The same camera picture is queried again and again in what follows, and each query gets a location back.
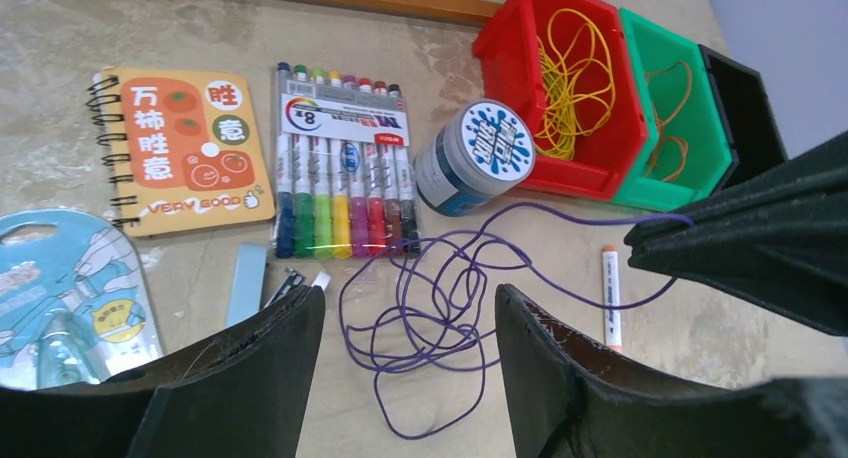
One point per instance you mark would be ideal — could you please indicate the red plastic bin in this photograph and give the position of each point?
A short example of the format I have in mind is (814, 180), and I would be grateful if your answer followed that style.
(564, 67)

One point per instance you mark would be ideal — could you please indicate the round blue white tub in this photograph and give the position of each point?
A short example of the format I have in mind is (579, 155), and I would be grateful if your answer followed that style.
(485, 150)

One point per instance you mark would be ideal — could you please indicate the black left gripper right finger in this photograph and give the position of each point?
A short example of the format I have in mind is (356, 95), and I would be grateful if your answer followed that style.
(570, 396)

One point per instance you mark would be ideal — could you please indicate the light blue white stapler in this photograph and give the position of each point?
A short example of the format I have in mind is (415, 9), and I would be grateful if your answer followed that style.
(250, 278)

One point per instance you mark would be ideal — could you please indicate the black plastic bin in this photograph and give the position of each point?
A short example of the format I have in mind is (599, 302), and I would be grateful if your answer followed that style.
(746, 115)

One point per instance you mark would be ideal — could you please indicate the pack of coloured markers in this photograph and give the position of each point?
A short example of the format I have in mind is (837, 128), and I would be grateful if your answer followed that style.
(344, 178)

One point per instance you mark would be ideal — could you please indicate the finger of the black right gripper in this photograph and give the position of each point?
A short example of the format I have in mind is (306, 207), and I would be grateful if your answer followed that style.
(778, 241)

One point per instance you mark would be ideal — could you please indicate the blue white tape package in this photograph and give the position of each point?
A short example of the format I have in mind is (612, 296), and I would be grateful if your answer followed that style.
(74, 301)

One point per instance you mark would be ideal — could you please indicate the green plastic bin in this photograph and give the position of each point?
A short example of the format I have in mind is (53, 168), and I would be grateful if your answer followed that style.
(686, 152)

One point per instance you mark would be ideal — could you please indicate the orange spiral notebook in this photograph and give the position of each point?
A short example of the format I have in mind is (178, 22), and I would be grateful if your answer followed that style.
(183, 148)

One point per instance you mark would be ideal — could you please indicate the white orange-capped marker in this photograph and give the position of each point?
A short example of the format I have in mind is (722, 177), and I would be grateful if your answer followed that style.
(611, 296)

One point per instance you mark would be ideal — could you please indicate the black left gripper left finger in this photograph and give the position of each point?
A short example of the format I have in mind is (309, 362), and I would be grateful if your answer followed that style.
(241, 392)

